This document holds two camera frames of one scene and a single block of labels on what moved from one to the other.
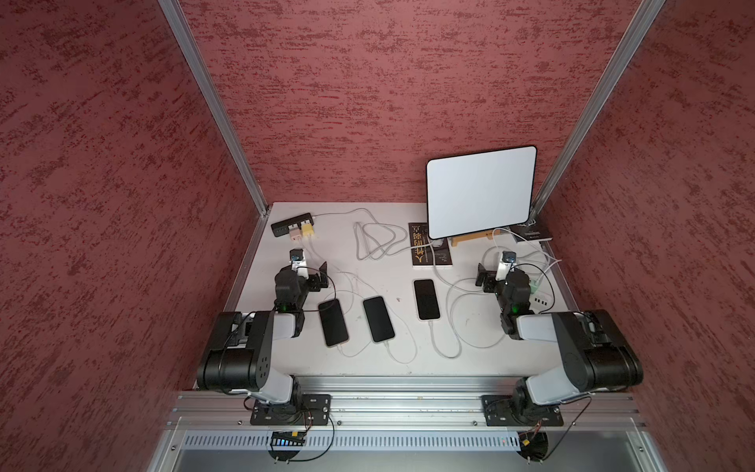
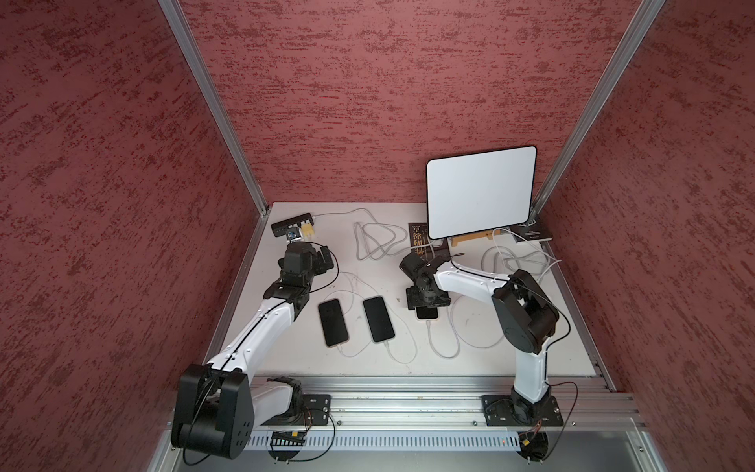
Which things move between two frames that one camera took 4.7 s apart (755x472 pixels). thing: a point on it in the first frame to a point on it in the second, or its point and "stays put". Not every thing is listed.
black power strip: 282,227 stays put
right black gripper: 490,276 to 414,300
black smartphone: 378,319 stays put
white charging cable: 393,309 stays put
